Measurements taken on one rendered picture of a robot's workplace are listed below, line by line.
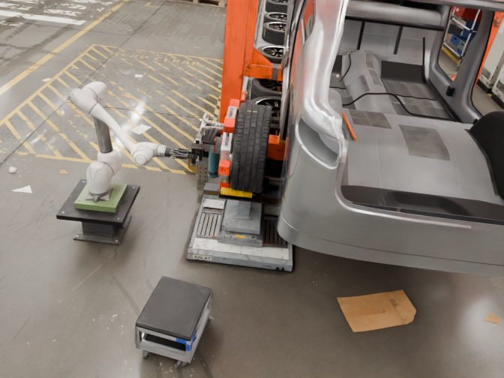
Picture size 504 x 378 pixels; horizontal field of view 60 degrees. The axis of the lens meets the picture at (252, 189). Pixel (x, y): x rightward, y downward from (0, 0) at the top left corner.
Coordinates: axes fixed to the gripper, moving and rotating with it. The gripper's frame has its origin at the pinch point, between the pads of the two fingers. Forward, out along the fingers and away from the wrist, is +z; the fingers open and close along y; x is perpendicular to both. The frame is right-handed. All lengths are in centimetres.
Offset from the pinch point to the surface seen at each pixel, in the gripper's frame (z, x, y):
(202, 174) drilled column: -2, -64, -73
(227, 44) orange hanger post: 14, 64, -60
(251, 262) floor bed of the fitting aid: 52, -77, 23
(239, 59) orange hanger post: 24, 54, -60
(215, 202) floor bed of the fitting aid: 14, -75, -46
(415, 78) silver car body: 220, 0, -231
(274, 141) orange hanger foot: 60, -15, -64
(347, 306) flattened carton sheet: 126, -82, 51
